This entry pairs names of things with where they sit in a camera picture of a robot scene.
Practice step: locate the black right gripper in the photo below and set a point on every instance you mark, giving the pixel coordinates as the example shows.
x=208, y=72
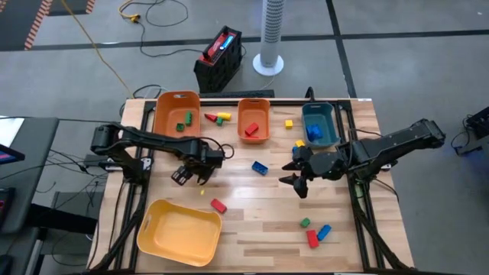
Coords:
x=326, y=166

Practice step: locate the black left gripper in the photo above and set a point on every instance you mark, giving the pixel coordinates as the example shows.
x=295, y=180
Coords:
x=208, y=158

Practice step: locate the red rectangular block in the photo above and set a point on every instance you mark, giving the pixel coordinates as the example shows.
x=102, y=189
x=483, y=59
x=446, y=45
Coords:
x=312, y=238
x=218, y=205
x=251, y=128

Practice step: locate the small green block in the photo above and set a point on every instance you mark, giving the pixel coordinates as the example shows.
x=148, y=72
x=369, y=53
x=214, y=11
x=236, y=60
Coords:
x=305, y=222
x=219, y=121
x=180, y=127

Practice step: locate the long green block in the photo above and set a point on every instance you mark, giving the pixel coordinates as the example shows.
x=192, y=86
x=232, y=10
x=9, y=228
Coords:
x=188, y=118

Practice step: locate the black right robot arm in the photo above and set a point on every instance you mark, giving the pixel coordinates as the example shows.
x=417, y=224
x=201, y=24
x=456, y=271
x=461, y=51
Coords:
x=397, y=143

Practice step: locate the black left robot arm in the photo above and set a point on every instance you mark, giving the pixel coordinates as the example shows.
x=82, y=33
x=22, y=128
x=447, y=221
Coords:
x=160, y=141

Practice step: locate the yellow long block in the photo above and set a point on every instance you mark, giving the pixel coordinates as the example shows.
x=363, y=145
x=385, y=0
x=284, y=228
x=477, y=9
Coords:
x=224, y=115
x=300, y=143

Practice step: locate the blue studded brick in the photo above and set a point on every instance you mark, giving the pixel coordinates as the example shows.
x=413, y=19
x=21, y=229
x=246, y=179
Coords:
x=260, y=168

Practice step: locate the yellow cube block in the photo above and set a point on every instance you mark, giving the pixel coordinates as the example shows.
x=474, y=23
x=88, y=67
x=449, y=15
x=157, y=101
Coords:
x=289, y=124

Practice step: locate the yellow plastic bin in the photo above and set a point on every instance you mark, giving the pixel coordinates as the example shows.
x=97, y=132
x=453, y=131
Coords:
x=179, y=233

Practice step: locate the small orange plastic bin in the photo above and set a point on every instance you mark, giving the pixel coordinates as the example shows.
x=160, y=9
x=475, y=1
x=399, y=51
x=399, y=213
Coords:
x=260, y=114

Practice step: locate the teal plastic bin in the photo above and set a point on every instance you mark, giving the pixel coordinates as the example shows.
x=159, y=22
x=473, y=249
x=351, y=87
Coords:
x=324, y=114

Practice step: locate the large orange plastic bin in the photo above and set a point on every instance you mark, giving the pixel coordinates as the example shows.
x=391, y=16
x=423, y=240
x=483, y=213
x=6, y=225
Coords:
x=172, y=110

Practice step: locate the black clamp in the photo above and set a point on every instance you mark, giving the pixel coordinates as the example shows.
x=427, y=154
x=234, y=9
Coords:
x=309, y=94

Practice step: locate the black white power box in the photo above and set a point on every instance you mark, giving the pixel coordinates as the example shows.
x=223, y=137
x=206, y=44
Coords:
x=109, y=167

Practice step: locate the black power adapter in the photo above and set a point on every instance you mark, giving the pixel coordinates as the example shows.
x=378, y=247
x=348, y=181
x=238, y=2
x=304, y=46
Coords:
x=93, y=160

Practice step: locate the red battery pack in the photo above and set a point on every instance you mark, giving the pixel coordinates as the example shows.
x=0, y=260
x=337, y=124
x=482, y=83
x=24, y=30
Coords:
x=217, y=47

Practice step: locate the grey tower fan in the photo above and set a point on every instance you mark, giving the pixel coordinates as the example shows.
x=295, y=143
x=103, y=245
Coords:
x=272, y=30

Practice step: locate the black side desk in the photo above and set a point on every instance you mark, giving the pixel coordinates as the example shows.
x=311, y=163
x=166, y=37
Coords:
x=34, y=191

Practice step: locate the monitor screen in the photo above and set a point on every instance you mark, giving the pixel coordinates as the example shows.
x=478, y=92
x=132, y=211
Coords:
x=9, y=156

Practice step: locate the white sheet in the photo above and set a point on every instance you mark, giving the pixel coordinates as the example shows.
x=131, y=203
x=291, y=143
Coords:
x=9, y=131

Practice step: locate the black equipment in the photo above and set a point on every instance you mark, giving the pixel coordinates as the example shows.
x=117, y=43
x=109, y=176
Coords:
x=477, y=122

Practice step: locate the dark hazard-striped mat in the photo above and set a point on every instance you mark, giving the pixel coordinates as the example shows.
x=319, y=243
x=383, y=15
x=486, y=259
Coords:
x=19, y=23
x=72, y=5

